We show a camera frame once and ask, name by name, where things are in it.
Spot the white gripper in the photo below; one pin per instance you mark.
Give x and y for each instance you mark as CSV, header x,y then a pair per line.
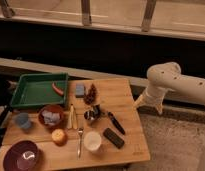
x,y
152,96

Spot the black handled brush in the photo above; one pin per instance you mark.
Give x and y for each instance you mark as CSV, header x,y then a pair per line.
x,y
116,123

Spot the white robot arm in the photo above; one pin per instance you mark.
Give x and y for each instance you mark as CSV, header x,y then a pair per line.
x,y
165,77

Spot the black rectangular case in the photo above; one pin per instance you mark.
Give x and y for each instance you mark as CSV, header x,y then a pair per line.
x,y
113,138

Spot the small metal cup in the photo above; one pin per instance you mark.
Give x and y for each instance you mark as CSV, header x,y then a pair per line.
x,y
90,117

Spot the white cup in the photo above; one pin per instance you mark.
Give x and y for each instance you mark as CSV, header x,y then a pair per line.
x,y
92,141

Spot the silver fork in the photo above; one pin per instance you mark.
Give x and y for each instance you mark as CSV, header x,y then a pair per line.
x,y
80,134

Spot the red sausage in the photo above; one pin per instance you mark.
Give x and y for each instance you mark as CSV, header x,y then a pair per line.
x,y
57,90

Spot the orange fruit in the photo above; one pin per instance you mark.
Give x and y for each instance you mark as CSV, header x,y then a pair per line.
x,y
59,136

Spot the red bowl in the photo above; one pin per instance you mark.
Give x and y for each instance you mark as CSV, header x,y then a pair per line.
x,y
54,109

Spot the crumpled white cloth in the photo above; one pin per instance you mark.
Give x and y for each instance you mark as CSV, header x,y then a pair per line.
x,y
50,118

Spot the green plastic tray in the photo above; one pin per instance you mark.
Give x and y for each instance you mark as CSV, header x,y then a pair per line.
x,y
35,90

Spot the blue plastic cup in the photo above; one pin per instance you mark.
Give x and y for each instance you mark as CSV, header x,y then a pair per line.
x,y
22,120

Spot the purple plate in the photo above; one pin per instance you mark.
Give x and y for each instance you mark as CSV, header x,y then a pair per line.
x,y
22,156

